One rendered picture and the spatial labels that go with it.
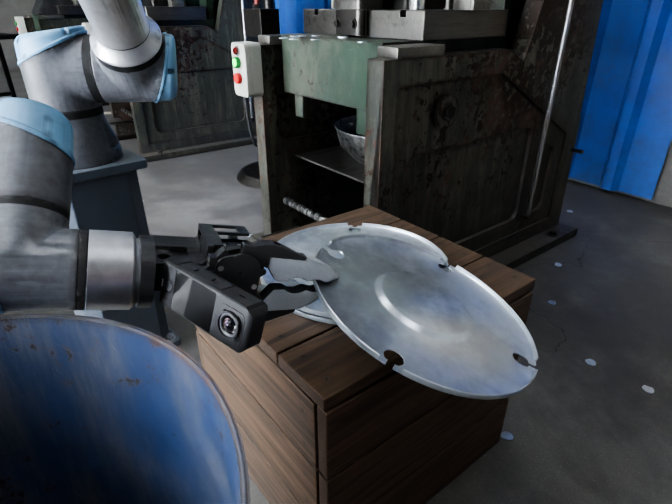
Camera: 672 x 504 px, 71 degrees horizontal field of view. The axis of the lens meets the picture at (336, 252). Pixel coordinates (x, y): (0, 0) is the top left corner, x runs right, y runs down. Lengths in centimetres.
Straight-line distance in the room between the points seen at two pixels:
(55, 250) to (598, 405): 100
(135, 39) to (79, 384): 57
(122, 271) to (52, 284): 5
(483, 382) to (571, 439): 53
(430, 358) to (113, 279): 31
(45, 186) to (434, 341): 41
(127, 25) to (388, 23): 58
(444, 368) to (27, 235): 40
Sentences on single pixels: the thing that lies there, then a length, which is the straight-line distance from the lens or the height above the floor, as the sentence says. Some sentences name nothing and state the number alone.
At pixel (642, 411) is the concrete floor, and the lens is 117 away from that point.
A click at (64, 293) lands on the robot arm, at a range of 47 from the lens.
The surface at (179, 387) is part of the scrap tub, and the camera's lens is 42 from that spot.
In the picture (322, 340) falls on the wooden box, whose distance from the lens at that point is 59.
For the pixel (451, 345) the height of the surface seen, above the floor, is 38.
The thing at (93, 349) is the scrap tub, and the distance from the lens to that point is 48.
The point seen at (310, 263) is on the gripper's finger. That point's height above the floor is 47.
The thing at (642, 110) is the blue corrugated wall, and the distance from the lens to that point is 226.
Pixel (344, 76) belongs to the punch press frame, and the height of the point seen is 57.
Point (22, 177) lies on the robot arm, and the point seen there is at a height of 59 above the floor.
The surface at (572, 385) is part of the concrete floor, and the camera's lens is 116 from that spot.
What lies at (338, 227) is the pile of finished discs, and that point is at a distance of 86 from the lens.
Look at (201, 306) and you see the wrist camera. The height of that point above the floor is 48.
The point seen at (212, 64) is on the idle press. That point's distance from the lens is 276.
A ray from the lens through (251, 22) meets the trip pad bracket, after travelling 148.
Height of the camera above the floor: 72
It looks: 28 degrees down
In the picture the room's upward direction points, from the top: straight up
